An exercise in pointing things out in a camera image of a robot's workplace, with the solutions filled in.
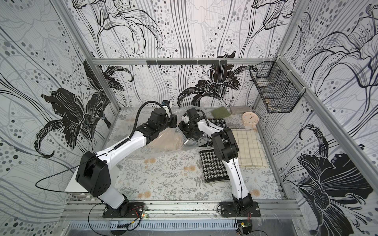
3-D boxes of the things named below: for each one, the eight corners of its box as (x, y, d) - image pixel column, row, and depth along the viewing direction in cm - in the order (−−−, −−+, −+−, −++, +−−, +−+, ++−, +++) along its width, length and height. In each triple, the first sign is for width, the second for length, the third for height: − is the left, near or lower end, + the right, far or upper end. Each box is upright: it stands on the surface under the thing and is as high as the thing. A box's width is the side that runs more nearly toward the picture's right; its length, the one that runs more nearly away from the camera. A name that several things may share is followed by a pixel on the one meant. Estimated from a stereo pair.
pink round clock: (245, 130, 107) (246, 128, 104) (240, 114, 117) (241, 111, 115) (261, 130, 107) (262, 127, 104) (255, 114, 117) (256, 111, 115)
